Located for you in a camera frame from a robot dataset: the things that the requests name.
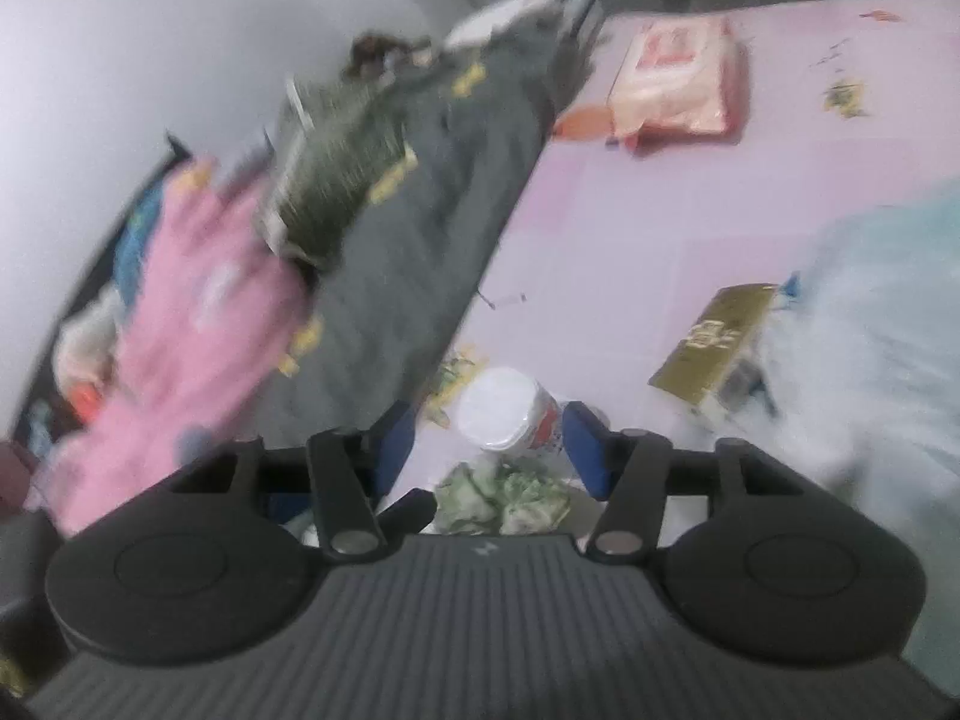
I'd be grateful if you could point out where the red pink wipes packet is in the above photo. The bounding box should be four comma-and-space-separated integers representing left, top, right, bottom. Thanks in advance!
606, 17, 751, 156

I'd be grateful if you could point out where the blue cloth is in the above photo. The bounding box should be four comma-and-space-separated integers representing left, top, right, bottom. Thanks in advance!
112, 178, 170, 302

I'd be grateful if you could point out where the light blue plastic bag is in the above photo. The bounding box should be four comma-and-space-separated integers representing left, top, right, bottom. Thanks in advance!
750, 178, 960, 512

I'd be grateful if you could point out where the green knitted cloth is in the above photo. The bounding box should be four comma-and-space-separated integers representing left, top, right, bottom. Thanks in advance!
255, 67, 421, 272

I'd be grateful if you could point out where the orange object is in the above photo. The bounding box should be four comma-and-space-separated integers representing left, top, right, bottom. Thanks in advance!
553, 103, 617, 143

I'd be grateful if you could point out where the gold box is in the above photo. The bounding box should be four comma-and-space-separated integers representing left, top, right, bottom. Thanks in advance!
648, 283, 782, 411

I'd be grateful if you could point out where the pink cloth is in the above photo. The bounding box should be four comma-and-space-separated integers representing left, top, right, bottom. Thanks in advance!
26, 156, 313, 538

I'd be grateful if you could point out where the white container with red label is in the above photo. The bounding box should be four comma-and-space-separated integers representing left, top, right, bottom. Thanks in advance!
455, 367, 565, 456

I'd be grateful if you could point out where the grey quilt with yellow print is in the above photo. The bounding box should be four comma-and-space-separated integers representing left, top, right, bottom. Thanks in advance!
255, 0, 602, 452

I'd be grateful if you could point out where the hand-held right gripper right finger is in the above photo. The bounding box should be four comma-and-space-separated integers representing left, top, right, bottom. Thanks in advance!
561, 400, 805, 562

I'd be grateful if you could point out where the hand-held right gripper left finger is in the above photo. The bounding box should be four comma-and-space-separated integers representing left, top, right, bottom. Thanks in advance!
171, 401, 417, 560

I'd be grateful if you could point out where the pink printed bed sheet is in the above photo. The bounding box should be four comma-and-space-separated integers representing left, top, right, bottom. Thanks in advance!
416, 0, 960, 680

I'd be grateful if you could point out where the crumpled green packet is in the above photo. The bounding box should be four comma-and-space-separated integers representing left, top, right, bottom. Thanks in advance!
433, 460, 574, 536

